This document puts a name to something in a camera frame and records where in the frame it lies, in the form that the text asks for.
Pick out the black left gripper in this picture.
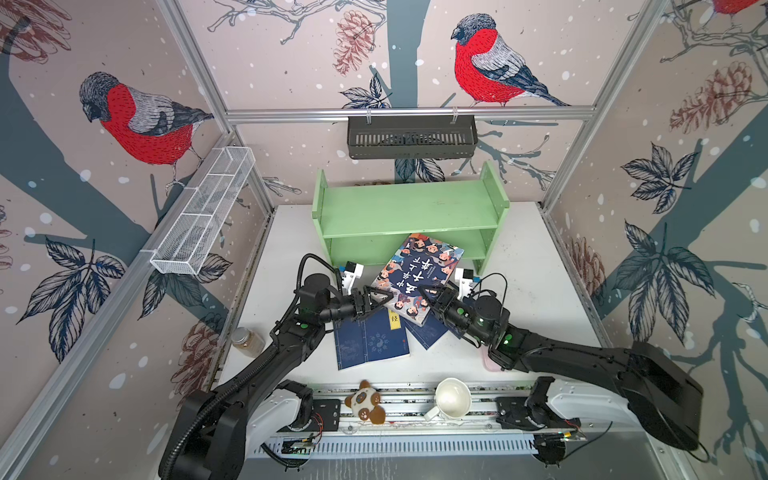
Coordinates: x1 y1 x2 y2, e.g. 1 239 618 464
317 287 392 325

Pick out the blue book with yellow label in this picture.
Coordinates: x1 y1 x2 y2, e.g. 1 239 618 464
362 308 410 363

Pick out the colourful cartoon cover book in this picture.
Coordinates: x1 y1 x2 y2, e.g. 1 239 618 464
372 233 464 325

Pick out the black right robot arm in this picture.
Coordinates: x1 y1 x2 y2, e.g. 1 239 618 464
418 282 704 451

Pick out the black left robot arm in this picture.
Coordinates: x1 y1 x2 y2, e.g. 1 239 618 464
158 253 393 479

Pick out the dark blue book under cartoon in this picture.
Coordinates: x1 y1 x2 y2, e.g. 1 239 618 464
400 312 449 350

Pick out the dark blue leftmost book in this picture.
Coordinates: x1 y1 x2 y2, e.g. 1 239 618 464
333 320 367 370

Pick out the green wooden shelf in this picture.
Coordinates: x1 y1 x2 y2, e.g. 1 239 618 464
312 161 510 273

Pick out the pink plastic tray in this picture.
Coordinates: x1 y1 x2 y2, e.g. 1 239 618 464
480 345 503 372

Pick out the white ceramic mug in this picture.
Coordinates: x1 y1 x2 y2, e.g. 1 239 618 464
424 378 472 421

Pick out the brown white plush toy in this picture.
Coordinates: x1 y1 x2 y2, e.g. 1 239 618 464
344 380 386 425

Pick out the small glass spice jar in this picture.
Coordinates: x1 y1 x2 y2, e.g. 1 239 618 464
230 327 265 358

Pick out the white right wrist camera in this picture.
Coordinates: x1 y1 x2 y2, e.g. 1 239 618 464
454 267 479 298

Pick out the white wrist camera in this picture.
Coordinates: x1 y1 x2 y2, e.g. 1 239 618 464
340 261 364 295
454 267 479 298

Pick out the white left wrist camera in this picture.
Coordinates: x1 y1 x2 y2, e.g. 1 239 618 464
340 261 364 295

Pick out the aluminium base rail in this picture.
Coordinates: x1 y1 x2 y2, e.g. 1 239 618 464
173 383 667 460

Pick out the black hanging wall basket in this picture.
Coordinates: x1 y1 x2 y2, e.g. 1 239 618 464
347 115 478 160

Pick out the white wire mesh basket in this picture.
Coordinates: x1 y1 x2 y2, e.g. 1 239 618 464
150 146 255 275

